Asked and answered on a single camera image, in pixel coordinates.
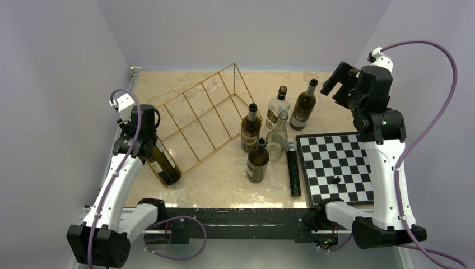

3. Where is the dark wine bottle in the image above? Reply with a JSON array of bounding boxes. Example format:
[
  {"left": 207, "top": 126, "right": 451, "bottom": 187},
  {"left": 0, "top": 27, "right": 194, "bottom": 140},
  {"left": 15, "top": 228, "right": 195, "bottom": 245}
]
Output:
[
  {"left": 246, "top": 137, "right": 269, "bottom": 183},
  {"left": 290, "top": 78, "right": 318, "bottom": 131},
  {"left": 147, "top": 137, "right": 181, "bottom": 187}
]

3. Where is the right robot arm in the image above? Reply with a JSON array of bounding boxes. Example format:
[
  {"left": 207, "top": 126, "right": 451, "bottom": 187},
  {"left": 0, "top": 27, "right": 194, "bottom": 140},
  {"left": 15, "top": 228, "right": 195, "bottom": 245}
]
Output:
[{"left": 314, "top": 60, "right": 427, "bottom": 249}]

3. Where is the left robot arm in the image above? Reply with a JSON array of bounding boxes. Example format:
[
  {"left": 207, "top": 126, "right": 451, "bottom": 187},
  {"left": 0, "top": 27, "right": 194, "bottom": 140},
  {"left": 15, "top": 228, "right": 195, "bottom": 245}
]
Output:
[{"left": 66, "top": 104, "right": 167, "bottom": 268}]

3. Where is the clear whisky bottle black cap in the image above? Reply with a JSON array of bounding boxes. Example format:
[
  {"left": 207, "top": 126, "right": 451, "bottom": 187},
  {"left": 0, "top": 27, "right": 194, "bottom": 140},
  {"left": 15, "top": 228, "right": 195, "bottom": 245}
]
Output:
[{"left": 265, "top": 85, "right": 290, "bottom": 132}]

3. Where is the clear empty glass bottle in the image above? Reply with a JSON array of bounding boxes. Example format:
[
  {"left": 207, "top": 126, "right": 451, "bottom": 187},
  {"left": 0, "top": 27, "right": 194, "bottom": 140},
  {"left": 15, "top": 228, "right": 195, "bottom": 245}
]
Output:
[{"left": 267, "top": 110, "right": 288, "bottom": 161}]

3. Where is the green wine bottle silver neck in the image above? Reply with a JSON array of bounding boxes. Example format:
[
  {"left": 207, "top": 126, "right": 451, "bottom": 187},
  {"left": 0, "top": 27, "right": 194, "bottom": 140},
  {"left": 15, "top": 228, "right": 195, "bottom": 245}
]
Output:
[{"left": 240, "top": 103, "right": 262, "bottom": 152}]

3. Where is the black microphone silver head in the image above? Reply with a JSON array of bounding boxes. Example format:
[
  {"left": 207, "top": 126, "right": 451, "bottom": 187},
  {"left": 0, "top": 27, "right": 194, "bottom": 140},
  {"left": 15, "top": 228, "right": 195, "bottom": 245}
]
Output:
[{"left": 285, "top": 141, "right": 301, "bottom": 197}]

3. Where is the black white chessboard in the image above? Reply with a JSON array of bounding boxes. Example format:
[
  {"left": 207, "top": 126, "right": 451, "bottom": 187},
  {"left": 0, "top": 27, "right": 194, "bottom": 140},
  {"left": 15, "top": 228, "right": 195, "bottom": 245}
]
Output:
[{"left": 296, "top": 132, "right": 374, "bottom": 208}]

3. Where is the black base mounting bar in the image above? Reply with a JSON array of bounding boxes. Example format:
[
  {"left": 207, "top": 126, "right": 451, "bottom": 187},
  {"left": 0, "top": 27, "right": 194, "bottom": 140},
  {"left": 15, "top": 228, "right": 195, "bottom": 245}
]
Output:
[{"left": 150, "top": 208, "right": 342, "bottom": 244}]

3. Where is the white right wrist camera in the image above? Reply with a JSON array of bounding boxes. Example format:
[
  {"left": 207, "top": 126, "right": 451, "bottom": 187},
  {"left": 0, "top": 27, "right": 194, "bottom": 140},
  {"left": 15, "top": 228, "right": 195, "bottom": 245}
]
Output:
[{"left": 367, "top": 47, "right": 393, "bottom": 73}]

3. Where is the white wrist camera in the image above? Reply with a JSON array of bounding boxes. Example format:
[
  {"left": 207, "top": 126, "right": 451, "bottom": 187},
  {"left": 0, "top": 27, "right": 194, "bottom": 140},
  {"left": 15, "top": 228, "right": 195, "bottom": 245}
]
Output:
[
  {"left": 109, "top": 93, "right": 137, "bottom": 124},
  {"left": 367, "top": 47, "right": 393, "bottom": 73}
]

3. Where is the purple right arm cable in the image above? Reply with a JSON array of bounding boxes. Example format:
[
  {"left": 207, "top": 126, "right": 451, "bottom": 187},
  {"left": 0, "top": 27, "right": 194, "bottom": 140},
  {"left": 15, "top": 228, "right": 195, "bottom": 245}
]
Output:
[{"left": 380, "top": 40, "right": 469, "bottom": 269}]

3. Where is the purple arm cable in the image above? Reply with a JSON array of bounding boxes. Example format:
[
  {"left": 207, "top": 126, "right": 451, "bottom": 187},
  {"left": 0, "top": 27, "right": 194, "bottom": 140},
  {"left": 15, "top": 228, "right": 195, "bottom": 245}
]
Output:
[
  {"left": 87, "top": 89, "right": 143, "bottom": 269},
  {"left": 380, "top": 40, "right": 469, "bottom": 269}
]

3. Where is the gold wire wine rack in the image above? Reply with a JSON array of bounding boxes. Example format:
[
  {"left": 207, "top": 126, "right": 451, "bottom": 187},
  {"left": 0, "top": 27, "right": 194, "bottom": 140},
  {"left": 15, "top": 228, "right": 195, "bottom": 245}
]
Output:
[{"left": 155, "top": 63, "right": 254, "bottom": 176}]

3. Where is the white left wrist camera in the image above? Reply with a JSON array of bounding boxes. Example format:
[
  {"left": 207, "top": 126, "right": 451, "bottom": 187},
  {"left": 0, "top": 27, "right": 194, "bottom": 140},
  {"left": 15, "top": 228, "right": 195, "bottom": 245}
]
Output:
[{"left": 109, "top": 93, "right": 137, "bottom": 124}]

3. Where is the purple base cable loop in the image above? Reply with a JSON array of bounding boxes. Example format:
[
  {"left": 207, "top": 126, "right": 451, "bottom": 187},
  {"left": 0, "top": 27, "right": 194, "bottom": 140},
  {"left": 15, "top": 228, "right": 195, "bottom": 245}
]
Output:
[{"left": 143, "top": 216, "right": 207, "bottom": 261}]

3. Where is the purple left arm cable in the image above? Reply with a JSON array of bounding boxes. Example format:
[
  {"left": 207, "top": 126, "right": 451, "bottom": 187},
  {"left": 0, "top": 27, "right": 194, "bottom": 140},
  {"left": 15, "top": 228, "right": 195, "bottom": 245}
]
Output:
[{"left": 87, "top": 89, "right": 143, "bottom": 269}]

